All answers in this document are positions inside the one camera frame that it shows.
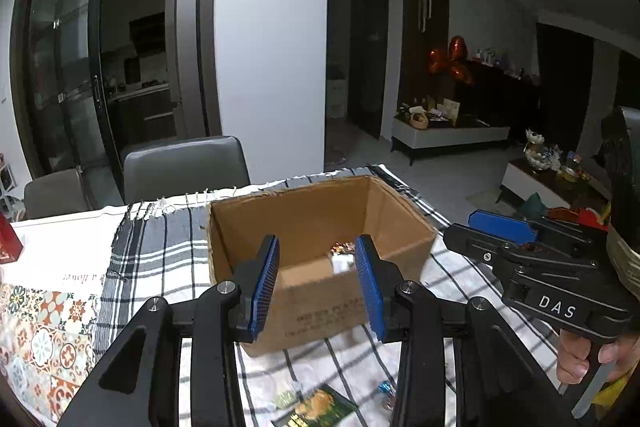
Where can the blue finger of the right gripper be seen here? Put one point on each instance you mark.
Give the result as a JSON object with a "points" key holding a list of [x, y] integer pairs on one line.
{"points": [[489, 243], [553, 234]]}

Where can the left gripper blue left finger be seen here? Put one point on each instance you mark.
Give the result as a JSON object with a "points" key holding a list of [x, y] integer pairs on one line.
{"points": [[255, 279]]}

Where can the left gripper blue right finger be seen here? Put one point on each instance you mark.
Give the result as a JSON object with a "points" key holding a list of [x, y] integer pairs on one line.
{"points": [[378, 280]]}

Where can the silver white snack bar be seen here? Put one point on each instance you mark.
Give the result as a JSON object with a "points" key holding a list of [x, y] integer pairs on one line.
{"points": [[342, 263]]}

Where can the green snack packet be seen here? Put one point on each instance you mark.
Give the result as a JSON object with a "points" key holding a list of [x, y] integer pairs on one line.
{"points": [[325, 407]]}

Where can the white coffee table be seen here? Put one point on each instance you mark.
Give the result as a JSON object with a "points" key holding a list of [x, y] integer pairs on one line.
{"points": [[522, 180]]}

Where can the brown gold wrapped candy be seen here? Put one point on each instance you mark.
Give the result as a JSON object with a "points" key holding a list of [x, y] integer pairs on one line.
{"points": [[342, 249]]}

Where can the brown cardboard box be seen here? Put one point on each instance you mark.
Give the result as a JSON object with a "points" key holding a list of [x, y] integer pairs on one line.
{"points": [[309, 301]]}

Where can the gold blue wrapped candy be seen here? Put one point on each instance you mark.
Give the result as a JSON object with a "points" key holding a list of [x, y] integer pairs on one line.
{"points": [[387, 396]]}

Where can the black white checked tablecloth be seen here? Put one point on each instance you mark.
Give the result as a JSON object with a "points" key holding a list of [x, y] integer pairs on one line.
{"points": [[161, 248]]}

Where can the white low tv cabinet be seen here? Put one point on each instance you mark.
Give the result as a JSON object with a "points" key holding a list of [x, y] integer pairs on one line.
{"points": [[417, 143]]}

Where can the grey dining chair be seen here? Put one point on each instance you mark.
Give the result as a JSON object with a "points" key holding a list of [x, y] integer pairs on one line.
{"points": [[184, 167], [57, 194]]}

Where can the red foil balloons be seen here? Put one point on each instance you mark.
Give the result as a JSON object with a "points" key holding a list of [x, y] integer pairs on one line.
{"points": [[450, 61]]}

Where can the colourful patterned table mat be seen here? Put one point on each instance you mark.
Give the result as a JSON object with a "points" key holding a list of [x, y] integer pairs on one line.
{"points": [[46, 346]]}

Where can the red gift box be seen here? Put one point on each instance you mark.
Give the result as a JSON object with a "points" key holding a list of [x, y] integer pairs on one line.
{"points": [[10, 245]]}

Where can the grey refrigerator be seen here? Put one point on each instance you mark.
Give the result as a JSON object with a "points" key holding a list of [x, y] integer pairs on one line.
{"points": [[183, 70]]}

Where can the black framed glass door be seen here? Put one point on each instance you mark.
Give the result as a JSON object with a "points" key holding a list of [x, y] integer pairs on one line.
{"points": [[88, 85]]}

